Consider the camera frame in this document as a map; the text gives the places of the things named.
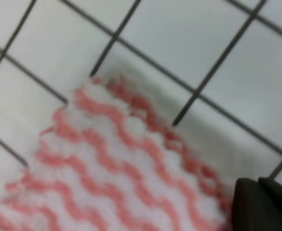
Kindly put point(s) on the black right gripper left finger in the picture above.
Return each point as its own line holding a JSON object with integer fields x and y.
{"x": 253, "y": 210}

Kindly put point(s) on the pink wavy striped towel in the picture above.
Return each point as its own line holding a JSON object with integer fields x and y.
{"x": 110, "y": 162}

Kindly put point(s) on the white black-grid tablecloth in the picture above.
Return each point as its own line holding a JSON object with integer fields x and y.
{"x": 212, "y": 68}

